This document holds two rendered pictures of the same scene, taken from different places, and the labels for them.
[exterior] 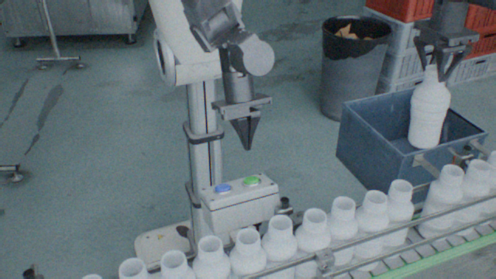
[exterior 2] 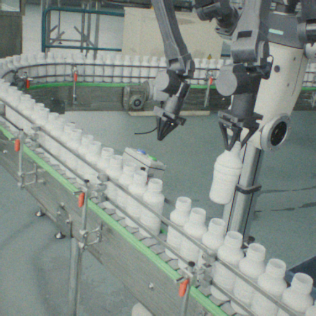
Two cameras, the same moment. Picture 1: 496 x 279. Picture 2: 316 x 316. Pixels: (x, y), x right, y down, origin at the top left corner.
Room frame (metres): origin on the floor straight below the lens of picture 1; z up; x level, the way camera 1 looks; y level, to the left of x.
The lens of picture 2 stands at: (0.21, -1.32, 1.71)
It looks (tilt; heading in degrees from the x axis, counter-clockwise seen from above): 23 degrees down; 70
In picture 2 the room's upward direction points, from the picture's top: 7 degrees clockwise
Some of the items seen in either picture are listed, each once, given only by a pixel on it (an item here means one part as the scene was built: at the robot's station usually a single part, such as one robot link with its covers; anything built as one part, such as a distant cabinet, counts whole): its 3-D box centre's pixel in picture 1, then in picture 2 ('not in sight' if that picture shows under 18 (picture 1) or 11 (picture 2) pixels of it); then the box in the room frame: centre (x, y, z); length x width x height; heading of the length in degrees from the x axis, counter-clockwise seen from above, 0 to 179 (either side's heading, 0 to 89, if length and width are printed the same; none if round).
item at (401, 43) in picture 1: (411, 22); not in sight; (3.05, -1.19, 0.55); 0.61 x 0.41 x 0.22; 119
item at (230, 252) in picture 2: not in sight; (228, 265); (0.69, -0.55, 1.08); 0.06 x 0.06 x 0.17
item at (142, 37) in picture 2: not in sight; (168, 63); (2.14, 4.03, 0.59); 1.10 x 0.62 x 1.18; 4
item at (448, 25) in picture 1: (448, 17); (242, 105); (0.76, -0.36, 1.41); 0.10 x 0.07 x 0.07; 20
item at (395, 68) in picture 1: (405, 51); not in sight; (3.05, -1.19, 0.33); 0.61 x 0.41 x 0.22; 118
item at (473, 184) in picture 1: (467, 198); (193, 239); (0.65, -0.44, 1.08); 0.06 x 0.06 x 0.17
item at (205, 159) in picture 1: (206, 177); (236, 224); (1.12, 0.13, 0.74); 0.11 x 0.11 x 0.40; 22
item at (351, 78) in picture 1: (349, 70); not in sight; (2.75, -0.72, 0.32); 0.45 x 0.45 x 0.64
